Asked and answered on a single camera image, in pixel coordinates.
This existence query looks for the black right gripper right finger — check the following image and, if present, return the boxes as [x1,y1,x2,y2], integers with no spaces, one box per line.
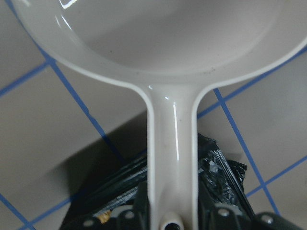
[198,182,215,230]

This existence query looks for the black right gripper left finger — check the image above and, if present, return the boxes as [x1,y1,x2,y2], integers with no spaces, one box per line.
[133,182,150,230]

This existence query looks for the black lined trash bin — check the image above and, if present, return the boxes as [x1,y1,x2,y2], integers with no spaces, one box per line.
[61,135,254,230]

